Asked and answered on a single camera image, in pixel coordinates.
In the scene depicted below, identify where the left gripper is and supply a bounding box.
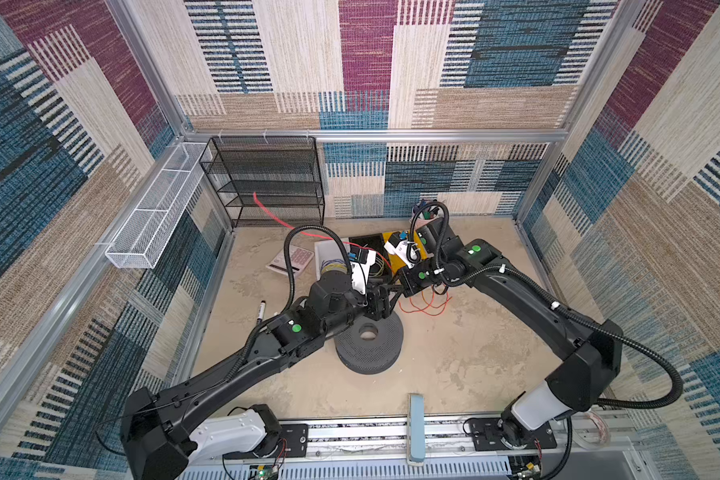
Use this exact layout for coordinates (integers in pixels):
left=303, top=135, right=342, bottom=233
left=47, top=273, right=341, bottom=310
left=319, top=277, right=401, bottom=340

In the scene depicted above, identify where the red cable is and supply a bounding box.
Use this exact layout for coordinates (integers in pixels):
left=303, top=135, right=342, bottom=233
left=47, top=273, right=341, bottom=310
left=252, top=191, right=454, bottom=317

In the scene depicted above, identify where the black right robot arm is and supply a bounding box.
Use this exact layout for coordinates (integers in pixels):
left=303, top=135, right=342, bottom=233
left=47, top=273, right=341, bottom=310
left=397, top=201, right=684, bottom=448

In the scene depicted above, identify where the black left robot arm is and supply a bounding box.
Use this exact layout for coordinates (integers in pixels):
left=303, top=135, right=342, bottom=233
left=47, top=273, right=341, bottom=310
left=120, top=248, right=400, bottom=479

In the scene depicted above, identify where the yellow plastic bin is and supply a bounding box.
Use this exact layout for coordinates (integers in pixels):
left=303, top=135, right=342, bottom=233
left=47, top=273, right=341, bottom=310
left=382, top=231, right=428, bottom=272

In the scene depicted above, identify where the black plastic bin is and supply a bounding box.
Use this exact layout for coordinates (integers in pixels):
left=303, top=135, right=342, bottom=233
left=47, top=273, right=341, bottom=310
left=347, top=234, right=393, bottom=283

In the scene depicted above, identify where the pink pen cup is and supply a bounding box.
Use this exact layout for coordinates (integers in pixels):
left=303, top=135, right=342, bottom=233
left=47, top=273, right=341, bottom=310
left=412, top=199, right=440, bottom=220

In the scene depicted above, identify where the white plastic bin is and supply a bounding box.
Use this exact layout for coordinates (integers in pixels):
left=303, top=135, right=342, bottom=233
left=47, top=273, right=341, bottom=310
left=314, top=240, right=349, bottom=279

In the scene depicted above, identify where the pink calculator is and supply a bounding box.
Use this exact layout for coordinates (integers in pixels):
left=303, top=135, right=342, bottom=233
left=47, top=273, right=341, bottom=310
left=266, top=246, right=314, bottom=277

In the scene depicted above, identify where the black white marker pen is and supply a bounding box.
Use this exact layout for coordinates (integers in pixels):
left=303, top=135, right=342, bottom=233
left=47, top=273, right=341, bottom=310
left=256, top=300, right=266, bottom=325

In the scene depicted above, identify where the black mesh shelf rack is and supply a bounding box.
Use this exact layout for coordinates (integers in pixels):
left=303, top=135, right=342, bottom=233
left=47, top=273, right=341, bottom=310
left=199, top=136, right=325, bottom=227

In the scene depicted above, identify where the clear tape roll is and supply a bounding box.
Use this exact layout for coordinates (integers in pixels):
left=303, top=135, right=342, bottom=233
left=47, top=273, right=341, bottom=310
left=572, top=410, right=611, bottom=451

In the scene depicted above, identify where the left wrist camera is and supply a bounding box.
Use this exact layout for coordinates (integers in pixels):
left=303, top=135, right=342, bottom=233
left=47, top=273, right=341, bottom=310
left=344, top=242, right=377, bottom=295

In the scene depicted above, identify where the grey cable spool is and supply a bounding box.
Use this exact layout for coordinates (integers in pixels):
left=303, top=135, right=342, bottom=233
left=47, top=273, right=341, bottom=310
left=334, top=313, right=404, bottom=375

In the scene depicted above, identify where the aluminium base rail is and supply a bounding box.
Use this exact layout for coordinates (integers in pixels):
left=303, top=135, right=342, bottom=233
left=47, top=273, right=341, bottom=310
left=210, top=409, right=654, bottom=479

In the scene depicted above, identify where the light blue clamp handle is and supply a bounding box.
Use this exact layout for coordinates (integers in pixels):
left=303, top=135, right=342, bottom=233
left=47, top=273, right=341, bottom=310
left=406, top=393, right=426, bottom=467

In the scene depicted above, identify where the white wire mesh basket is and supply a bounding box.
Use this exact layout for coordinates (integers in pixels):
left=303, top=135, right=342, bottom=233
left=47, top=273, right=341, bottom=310
left=105, top=142, right=206, bottom=269

